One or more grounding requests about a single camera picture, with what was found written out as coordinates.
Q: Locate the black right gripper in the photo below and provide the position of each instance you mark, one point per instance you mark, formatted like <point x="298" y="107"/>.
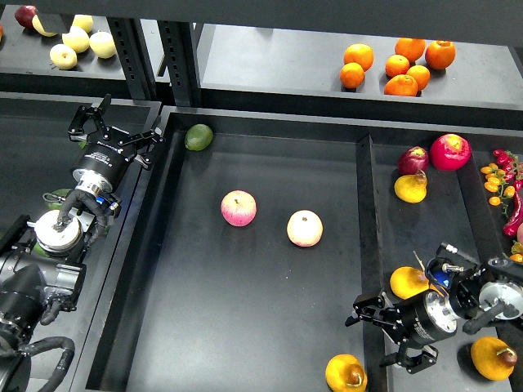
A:
<point x="415" y="322"/>

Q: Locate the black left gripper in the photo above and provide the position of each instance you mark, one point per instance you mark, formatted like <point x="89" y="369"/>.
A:
<point x="106" y="157"/>

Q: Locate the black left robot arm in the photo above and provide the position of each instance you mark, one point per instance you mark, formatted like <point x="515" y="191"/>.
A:
<point x="42" y="261"/>

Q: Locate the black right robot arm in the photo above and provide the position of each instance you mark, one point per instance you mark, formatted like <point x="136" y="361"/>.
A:
<point x="480" y="294"/>

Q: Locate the yellow pear with stem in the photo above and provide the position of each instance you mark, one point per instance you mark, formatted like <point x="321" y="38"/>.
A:
<point x="408" y="281"/>

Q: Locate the green avocado left group top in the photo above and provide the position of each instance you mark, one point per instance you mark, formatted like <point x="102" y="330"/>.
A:
<point x="54" y="199"/>

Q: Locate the green avocado group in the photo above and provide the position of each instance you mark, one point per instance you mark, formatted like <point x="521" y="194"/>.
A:
<point x="39" y="250"/>
<point x="54" y="199"/>

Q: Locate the green avocado at tray corner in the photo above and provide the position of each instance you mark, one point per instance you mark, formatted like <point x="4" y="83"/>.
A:
<point x="198" y="137"/>

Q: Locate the green avocado left group lower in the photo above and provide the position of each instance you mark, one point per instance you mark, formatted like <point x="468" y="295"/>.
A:
<point x="39" y="250"/>

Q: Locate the black shelf upright left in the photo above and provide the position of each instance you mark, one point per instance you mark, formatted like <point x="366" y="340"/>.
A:
<point x="134" y="58"/>

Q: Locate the black shelf upright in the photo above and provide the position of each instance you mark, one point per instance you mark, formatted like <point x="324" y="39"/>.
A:
<point x="179" y="42"/>
<point x="134" y="58"/>

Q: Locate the pale yellow apple front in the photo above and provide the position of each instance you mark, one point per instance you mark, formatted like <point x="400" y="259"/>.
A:
<point x="63" y="57"/>

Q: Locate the pale yellow apple right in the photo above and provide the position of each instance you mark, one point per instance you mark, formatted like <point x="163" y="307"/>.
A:
<point x="102" y="44"/>

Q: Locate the pale yellow apple middle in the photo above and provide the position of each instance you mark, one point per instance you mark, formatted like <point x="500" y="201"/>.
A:
<point x="77" y="39"/>

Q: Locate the pale yellow apple back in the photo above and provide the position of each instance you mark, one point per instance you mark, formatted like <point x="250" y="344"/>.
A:
<point x="85" y="22"/>

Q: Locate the black shelf upright right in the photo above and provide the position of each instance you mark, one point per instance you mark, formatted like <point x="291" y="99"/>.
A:
<point x="179" y="42"/>

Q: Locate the pale yellow apple slice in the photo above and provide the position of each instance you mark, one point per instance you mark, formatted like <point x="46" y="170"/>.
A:
<point x="37" y="24"/>

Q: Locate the pale yellow pink apple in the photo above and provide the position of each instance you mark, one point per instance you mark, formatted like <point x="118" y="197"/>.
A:
<point x="304" y="228"/>

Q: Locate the pink red apple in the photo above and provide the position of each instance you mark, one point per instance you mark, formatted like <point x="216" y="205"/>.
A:
<point x="238" y="208"/>

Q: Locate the red chili pepper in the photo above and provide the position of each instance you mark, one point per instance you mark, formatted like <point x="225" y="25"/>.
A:
<point x="514" y="222"/>

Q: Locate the dark red apple shelf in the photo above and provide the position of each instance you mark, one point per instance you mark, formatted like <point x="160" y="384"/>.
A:
<point x="24" y="16"/>

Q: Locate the black centre tray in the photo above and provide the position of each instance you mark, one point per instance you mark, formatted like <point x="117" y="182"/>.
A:
<point x="224" y="308"/>

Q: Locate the dark red apple right tray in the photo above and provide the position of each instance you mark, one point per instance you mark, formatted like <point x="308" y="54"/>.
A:
<point x="413" y="160"/>

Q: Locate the cherry tomato bunch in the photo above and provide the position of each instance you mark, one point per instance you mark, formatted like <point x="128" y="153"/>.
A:
<point x="503" y="177"/>

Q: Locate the orange front lowest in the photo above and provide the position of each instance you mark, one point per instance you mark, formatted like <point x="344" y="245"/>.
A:
<point x="401" y="85"/>

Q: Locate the orange lower left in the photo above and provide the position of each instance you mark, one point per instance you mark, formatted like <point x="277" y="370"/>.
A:
<point x="351" y="75"/>

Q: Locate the orange right middle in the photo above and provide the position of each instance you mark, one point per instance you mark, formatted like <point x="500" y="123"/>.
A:
<point x="421" y="75"/>

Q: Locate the orange top left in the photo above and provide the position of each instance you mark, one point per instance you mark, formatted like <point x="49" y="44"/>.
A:
<point x="359" y="53"/>

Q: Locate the small orange middle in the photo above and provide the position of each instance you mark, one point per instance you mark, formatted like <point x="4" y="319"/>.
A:
<point x="396" y="65"/>

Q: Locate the orange top right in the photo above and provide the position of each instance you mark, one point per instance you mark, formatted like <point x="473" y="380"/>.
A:
<point x="440" y="54"/>

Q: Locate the orange top middle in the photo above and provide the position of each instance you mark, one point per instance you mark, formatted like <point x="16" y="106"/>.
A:
<point x="410" y="48"/>

